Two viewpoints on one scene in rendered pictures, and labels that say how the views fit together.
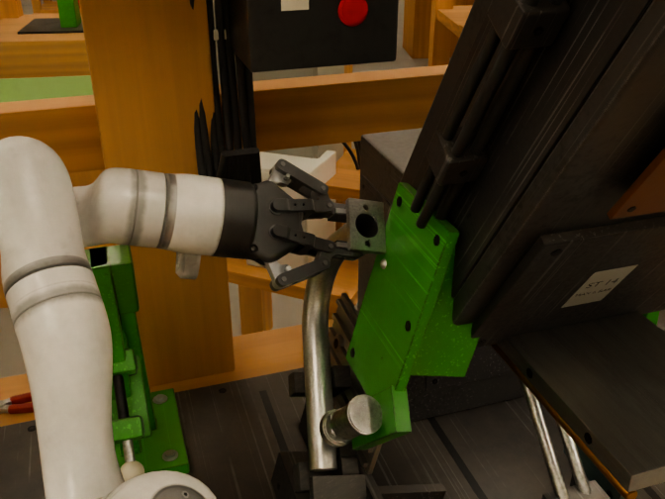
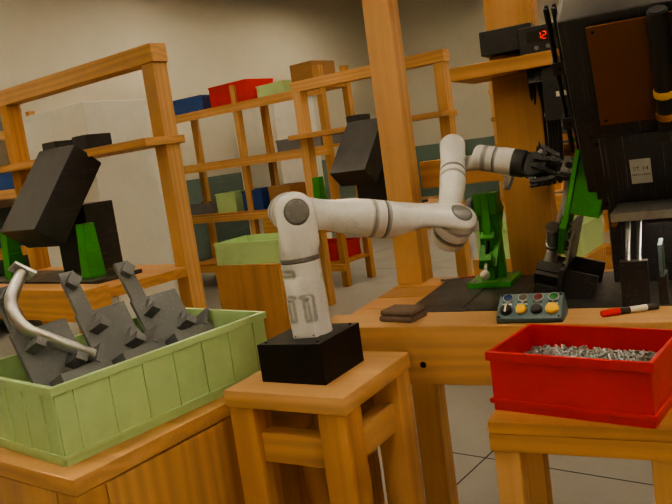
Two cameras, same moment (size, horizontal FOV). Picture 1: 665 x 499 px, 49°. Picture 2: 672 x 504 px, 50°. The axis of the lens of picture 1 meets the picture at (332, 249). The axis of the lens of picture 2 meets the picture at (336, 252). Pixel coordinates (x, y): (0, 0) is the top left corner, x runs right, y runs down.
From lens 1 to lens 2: 1.47 m
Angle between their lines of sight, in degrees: 47
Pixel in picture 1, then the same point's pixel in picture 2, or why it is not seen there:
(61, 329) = (449, 176)
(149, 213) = (487, 155)
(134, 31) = (512, 115)
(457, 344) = (591, 201)
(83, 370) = (452, 187)
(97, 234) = (471, 163)
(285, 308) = not seen: outside the picture
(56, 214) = (457, 152)
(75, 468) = not seen: hidden behind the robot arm
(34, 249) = (448, 159)
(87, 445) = not seen: hidden behind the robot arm
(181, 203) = (497, 152)
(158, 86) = (522, 136)
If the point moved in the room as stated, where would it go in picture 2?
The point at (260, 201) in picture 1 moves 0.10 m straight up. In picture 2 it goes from (530, 157) to (526, 119)
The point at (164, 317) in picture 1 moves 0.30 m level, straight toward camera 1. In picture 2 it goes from (523, 242) to (496, 261)
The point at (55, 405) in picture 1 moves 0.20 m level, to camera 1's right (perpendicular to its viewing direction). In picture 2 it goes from (443, 195) to (511, 190)
